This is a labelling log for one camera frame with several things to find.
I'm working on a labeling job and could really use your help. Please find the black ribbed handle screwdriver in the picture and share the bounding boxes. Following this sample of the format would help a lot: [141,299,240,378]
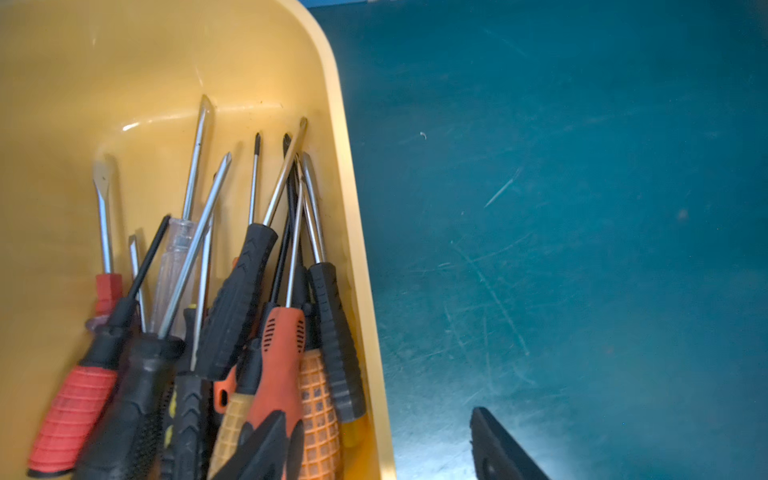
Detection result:
[194,117,308,381]

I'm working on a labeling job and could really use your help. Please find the clear handle tester screwdriver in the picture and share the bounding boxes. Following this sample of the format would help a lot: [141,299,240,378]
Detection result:
[147,94,213,333]

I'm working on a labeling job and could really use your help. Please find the black yellow handle screwdriver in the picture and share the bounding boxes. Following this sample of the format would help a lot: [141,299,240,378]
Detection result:
[298,153,367,448]

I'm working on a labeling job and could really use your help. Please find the large black handle screwdriver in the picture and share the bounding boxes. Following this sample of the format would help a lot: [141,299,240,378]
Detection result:
[72,153,232,479]

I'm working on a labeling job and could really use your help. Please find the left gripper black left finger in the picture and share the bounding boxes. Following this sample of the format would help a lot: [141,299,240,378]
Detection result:
[214,410,304,479]

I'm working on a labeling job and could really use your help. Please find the small red handle screwdriver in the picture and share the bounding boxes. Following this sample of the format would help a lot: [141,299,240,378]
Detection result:
[85,160,123,333]

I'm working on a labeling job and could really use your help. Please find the orange black handle screwdriver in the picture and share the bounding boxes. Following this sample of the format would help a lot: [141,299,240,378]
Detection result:
[239,176,306,444]

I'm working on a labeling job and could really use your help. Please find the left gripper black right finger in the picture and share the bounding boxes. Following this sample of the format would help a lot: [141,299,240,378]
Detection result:
[470,407,549,480]

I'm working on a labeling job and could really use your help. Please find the yellow plastic storage box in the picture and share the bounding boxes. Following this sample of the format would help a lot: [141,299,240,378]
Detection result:
[1,1,396,479]

